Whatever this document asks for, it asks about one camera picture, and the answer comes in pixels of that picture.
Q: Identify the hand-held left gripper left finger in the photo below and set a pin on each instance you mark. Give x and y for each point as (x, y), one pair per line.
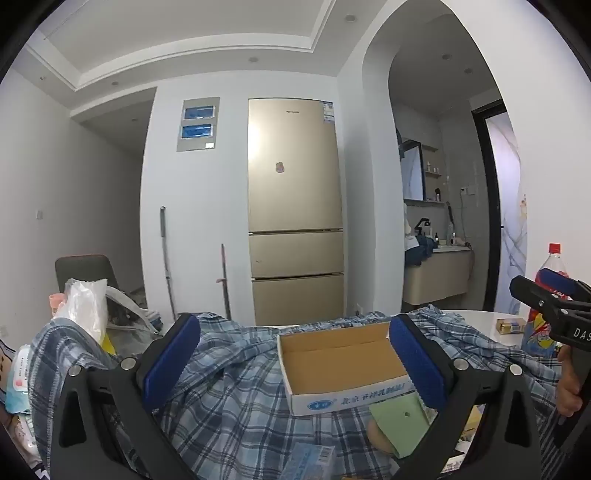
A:
(171, 364)

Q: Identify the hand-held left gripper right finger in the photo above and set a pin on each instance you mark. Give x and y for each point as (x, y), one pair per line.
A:
(415, 364)

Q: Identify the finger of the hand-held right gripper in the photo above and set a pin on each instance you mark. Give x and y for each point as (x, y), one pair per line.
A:
(556, 279)
(535, 293)

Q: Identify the green square card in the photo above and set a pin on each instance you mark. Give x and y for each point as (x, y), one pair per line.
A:
(401, 422)

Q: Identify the cardboard box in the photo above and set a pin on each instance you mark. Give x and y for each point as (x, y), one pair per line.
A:
(341, 360)

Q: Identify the person's right hand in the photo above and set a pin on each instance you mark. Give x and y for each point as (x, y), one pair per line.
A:
(569, 392)

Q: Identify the red soda bottle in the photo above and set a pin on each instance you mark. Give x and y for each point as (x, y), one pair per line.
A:
(537, 332)

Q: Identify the gold foil cigarette pack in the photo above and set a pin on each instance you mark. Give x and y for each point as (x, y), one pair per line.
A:
(510, 325)

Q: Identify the yellow packet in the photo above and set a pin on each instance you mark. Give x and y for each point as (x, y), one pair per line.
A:
(109, 344)

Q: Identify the marble pattern door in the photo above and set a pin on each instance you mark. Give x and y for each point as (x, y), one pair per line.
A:
(510, 221)

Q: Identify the blue plaid shirt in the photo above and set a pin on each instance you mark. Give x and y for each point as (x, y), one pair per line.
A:
(240, 406)

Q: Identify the beige vanity cabinet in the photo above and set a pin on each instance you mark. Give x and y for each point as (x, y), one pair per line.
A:
(438, 277)

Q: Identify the white plastic bag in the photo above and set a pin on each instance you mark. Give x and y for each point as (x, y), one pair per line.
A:
(83, 304)

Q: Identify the black hair straightener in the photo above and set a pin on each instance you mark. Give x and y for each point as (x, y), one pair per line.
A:
(451, 221)

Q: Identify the dark blue cloth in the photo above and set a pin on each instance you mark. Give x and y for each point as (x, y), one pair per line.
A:
(421, 251)

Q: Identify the grey chair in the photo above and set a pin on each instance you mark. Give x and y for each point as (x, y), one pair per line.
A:
(83, 272)

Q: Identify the pink cup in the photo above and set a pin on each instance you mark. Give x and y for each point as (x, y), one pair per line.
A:
(55, 304)

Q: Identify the black faucet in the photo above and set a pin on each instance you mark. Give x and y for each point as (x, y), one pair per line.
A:
(421, 225)

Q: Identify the white hanging towel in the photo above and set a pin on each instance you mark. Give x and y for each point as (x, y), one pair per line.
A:
(408, 226)

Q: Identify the pale blue packet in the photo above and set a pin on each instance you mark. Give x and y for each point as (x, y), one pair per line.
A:
(307, 461)

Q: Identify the wet wipes pack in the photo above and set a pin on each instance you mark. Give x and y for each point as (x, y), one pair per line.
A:
(21, 378)

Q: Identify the bathroom mirror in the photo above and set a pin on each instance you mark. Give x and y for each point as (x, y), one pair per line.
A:
(412, 170)

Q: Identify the gold refrigerator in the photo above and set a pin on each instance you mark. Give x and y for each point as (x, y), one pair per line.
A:
(295, 207)

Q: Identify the pink fridge magnet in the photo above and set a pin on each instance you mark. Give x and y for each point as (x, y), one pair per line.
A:
(280, 166)

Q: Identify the grey electrical panel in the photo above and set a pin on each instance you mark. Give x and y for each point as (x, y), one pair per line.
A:
(198, 124)

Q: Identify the fridge label sticker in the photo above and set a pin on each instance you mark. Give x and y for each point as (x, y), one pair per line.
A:
(328, 110)

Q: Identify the black door frame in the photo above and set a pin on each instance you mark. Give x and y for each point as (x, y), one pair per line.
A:
(482, 184)

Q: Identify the wall shelf with bottles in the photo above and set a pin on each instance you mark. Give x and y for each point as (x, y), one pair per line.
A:
(434, 173)

